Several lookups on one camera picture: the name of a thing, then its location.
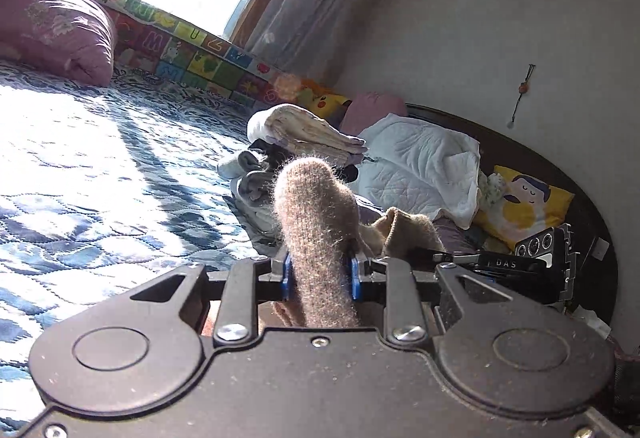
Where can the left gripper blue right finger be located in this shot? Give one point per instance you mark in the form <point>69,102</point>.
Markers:
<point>389,283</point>

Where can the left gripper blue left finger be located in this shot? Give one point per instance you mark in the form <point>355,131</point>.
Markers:
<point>240,290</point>

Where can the beige fleece sweater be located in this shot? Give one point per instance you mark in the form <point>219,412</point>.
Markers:
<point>320,224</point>

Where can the dark wooden headboard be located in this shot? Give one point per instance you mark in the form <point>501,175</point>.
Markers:
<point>596,282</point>

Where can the yellow cartoon cushion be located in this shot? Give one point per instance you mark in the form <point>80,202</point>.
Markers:
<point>514,206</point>

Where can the white panda folded garment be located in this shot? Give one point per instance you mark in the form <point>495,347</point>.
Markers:
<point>260,218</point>

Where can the grey folded garment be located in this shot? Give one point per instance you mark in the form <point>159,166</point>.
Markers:
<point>250,179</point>

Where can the white pillow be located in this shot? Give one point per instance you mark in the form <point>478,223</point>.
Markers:
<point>421,168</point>

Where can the black folded garment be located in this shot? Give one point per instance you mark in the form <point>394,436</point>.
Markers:
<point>276,157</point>

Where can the blue patterned quilt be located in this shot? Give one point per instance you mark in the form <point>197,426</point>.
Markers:
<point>103,188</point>

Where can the cream folded garment on top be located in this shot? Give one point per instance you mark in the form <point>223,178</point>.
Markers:
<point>302,133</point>

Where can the pink pillow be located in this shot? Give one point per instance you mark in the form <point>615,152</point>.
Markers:
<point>368,108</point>

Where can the yellow plush toy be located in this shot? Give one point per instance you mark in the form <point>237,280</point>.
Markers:
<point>322,101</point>

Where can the colourful alphabet play mat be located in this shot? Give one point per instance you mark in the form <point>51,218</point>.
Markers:
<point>150,39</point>

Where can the purple rolled duvet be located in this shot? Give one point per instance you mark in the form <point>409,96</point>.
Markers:
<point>75,39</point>

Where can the white wall socket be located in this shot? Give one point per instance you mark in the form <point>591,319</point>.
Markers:
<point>599,248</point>

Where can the hanging wall charm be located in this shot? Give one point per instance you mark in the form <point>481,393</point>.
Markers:
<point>523,89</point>

